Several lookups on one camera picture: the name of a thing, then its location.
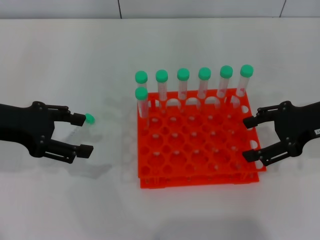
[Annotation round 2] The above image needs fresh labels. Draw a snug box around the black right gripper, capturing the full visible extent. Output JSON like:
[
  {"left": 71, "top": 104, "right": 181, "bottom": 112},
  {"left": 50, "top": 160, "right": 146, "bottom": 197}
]
[{"left": 242, "top": 101, "right": 320, "bottom": 168}]

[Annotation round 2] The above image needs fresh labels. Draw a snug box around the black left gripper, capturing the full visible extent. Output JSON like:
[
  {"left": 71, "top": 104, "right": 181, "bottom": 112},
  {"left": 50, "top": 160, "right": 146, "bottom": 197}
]
[{"left": 0, "top": 101, "right": 94, "bottom": 165}]

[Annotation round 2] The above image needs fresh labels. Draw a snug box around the clear green-capped test tube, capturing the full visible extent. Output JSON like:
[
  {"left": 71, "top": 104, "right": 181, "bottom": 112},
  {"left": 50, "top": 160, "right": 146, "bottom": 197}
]
[
  {"left": 198, "top": 66, "right": 212, "bottom": 99},
  {"left": 155, "top": 69, "right": 169, "bottom": 102},
  {"left": 67, "top": 113, "right": 96, "bottom": 141},
  {"left": 176, "top": 67, "right": 190, "bottom": 100},
  {"left": 216, "top": 65, "right": 234, "bottom": 99},
  {"left": 235, "top": 64, "right": 254, "bottom": 98},
  {"left": 134, "top": 70, "right": 149, "bottom": 101},
  {"left": 134, "top": 86, "right": 150, "bottom": 120}
]

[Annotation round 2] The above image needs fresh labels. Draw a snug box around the orange test tube rack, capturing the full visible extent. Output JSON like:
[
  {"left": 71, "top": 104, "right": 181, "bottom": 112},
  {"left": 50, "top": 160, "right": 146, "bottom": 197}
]
[{"left": 136, "top": 88, "right": 267, "bottom": 190}]

